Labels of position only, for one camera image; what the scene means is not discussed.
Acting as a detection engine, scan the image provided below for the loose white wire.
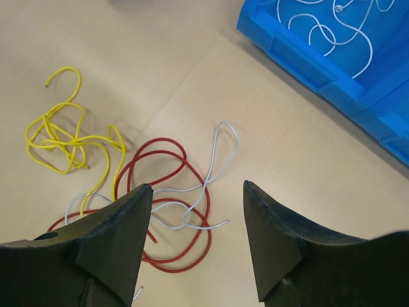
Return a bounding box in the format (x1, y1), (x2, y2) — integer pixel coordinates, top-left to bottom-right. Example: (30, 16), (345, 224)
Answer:
(63, 120), (240, 303)

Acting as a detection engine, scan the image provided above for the middle blue bin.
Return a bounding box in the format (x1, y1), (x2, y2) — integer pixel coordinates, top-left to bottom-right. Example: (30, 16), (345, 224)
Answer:
(237, 1), (408, 163)

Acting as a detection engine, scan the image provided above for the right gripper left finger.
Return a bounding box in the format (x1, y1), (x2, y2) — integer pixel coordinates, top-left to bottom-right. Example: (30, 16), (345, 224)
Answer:
(1, 184), (153, 306)

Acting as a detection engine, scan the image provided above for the red yellow wire tangle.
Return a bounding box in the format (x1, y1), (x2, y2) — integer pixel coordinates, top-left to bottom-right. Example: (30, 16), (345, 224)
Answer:
(46, 137), (213, 274)

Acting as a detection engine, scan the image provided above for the yellow wire bundle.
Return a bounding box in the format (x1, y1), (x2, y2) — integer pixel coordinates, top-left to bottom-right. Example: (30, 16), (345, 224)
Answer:
(26, 66), (128, 218)

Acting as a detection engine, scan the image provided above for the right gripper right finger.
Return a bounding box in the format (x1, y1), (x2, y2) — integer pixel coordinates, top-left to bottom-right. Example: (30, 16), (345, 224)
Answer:
(243, 181), (408, 306)

